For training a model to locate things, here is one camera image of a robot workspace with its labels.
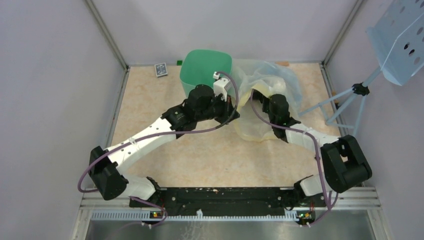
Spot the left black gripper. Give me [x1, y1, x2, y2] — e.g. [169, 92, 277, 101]
[196, 92, 240, 125]

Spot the clear yellow plastic bag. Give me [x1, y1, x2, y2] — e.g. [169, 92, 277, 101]
[231, 59, 303, 142]

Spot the green plastic trash bin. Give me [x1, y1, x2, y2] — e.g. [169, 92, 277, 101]
[179, 49, 233, 96]

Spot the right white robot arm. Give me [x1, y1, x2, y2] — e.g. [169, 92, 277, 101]
[249, 90, 373, 206]

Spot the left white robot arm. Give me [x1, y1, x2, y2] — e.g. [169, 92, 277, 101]
[88, 80, 240, 207]

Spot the wooden block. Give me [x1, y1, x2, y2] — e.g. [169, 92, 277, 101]
[275, 61, 290, 67]

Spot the light blue tripod stand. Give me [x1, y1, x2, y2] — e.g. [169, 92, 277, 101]
[299, 66, 382, 137]

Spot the playing card box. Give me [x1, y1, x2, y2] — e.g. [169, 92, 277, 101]
[154, 62, 168, 78]

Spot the perforated light blue panel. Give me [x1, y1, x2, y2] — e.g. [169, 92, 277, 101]
[366, 0, 424, 86]

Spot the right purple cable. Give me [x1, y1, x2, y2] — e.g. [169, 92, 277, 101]
[250, 88, 339, 228]

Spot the purple cable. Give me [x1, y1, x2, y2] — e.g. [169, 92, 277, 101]
[77, 71, 240, 229]
[250, 88, 339, 228]

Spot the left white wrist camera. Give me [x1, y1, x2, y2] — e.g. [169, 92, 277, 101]
[213, 71, 232, 102]

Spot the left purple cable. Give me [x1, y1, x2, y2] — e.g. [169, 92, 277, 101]
[77, 71, 240, 229]

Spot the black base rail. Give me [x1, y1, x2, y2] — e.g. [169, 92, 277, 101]
[147, 187, 326, 217]

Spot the white toothed cable strip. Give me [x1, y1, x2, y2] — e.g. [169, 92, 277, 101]
[91, 209, 299, 222]

